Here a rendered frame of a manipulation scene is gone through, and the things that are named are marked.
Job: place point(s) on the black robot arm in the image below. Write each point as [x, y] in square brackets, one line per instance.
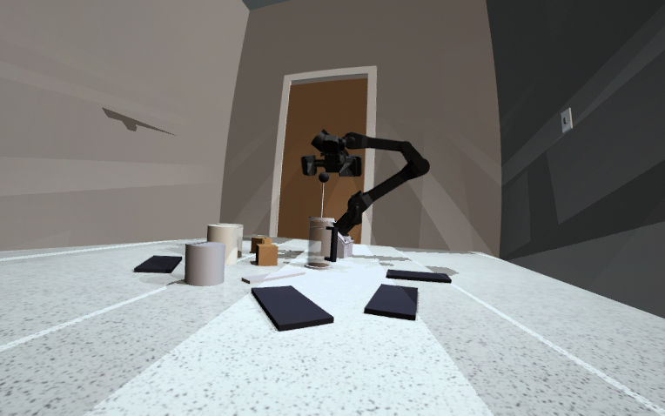
[359, 202]

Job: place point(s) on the pale lavender flat bar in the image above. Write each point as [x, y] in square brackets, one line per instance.
[272, 276]

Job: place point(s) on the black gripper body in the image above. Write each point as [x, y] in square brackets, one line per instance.
[332, 163]

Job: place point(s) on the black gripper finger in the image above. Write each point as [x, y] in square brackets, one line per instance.
[347, 171]
[309, 167]

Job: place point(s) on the white cylinder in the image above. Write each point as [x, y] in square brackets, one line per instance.
[240, 238]
[228, 235]

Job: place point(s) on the grey cylinder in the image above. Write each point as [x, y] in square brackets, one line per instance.
[204, 263]

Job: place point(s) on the tan cardboard box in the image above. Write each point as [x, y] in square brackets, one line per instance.
[260, 241]
[266, 255]

